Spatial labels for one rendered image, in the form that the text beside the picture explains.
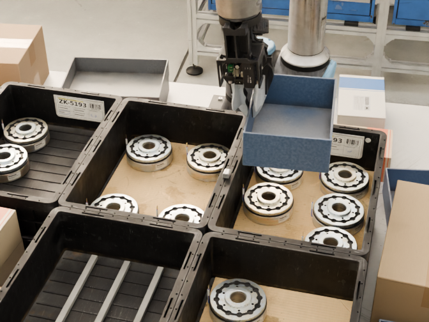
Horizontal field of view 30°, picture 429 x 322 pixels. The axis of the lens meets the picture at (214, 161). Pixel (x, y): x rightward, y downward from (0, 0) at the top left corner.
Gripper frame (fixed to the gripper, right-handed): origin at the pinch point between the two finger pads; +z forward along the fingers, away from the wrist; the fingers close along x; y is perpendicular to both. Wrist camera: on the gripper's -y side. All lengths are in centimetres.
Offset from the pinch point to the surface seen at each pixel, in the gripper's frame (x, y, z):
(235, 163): -6.8, -10.4, 20.6
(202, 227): -8.4, 11.6, 19.0
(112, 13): -129, -244, 102
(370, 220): 21.7, 3.2, 21.7
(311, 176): 7.3, -20.4, 30.5
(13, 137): -61, -17, 21
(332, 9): -7, -197, 76
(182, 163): -21.5, -19.0, 27.9
